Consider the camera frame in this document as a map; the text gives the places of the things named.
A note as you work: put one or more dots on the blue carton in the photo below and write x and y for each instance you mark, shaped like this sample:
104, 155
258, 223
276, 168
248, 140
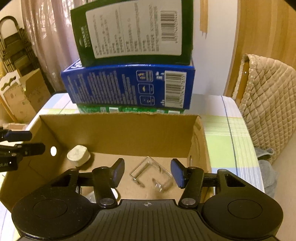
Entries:
152, 85

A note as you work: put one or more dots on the checked tablecloth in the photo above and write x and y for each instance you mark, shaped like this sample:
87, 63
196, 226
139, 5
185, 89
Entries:
229, 143

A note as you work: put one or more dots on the dark green carton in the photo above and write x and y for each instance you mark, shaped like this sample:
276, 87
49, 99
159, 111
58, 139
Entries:
134, 32

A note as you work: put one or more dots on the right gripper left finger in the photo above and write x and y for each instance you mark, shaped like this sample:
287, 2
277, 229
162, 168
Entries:
104, 178

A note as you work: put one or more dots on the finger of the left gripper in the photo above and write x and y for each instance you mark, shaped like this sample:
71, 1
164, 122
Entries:
15, 136
30, 149

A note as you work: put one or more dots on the cardboard boxes on floor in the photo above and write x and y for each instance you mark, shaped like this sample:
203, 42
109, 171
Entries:
26, 95

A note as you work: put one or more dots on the light green carton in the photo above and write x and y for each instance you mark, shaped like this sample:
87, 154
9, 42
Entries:
95, 108

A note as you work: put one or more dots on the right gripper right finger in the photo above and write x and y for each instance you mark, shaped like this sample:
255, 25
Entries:
191, 180

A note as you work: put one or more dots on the quilted beige chair cover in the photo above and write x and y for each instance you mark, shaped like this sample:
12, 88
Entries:
268, 102

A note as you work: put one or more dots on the black folding ladder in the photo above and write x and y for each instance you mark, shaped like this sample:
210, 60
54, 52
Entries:
17, 52

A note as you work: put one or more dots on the pink curtain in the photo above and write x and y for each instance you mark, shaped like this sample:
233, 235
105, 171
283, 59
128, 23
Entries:
49, 28

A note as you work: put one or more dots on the clear plastic box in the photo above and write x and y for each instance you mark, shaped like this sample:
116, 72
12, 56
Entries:
151, 174

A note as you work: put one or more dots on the white plug adapter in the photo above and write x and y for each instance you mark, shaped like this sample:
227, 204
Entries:
78, 155

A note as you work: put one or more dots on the brown cardboard box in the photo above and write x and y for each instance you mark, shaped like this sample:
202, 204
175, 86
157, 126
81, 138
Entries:
108, 137

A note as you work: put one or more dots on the grey cloth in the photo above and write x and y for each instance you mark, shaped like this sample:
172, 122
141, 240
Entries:
269, 175

